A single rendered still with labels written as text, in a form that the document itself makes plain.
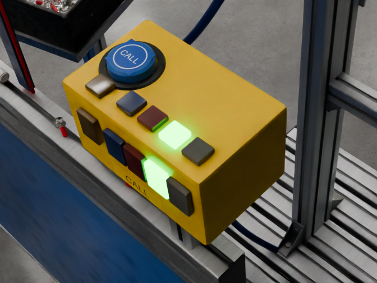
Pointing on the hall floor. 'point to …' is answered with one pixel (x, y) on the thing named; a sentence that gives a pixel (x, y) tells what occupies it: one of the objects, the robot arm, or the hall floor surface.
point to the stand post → (320, 108)
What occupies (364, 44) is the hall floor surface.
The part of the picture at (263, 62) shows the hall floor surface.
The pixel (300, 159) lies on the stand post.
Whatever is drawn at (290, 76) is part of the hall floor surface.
